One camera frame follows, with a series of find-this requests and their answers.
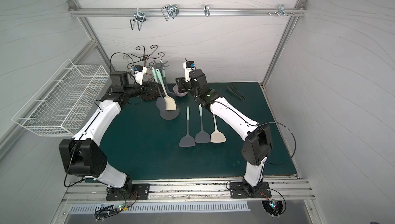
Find small metal clip hook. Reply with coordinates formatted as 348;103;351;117
204;5;210;17

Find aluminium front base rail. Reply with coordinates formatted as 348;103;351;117
61;175;315;204

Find black tongs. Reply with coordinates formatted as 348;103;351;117
226;83;245;101

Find grey handled beige spatula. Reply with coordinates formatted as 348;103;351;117
210;115;226;143

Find lilac ceramic bowl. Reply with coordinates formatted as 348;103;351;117
173;84;188;97

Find metal wall hook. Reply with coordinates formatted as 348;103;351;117
268;5;295;17

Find grey utensil rack stand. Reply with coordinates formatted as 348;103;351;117
149;60;180;121

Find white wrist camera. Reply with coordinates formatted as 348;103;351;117
183;60;195;82
133;65;147;85

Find bronze swirl mug tree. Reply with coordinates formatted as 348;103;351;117
124;45;165;101

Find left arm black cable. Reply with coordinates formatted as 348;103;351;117
109;52;136;73

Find triangular metal hook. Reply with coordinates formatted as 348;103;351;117
161;4;180;21

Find white wire basket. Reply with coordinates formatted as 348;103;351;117
11;59;109;137

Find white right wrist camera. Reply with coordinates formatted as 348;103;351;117
183;60;195;82

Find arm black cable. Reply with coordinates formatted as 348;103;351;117
109;52;136;73
256;121;297;166

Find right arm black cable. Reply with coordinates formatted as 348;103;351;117
256;121;297;166

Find green handled grey spoon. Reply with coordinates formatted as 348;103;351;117
152;67;166;111

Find double prong metal hook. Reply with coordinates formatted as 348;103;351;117
130;10;146;31

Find green handled beige spoon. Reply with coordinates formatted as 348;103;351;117
155;69;177;111

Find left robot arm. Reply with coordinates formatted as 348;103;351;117
59;71;161;192

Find green handled grey turner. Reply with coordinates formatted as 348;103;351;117
195;104;211;144

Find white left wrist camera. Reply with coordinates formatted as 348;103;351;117
133;65;147;85

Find green handled grey spatula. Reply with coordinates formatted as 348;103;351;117
179;106;196;147

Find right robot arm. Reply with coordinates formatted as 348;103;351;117
175;69;273;191

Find aluminium top rail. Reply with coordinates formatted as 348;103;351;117
69;7;307;18

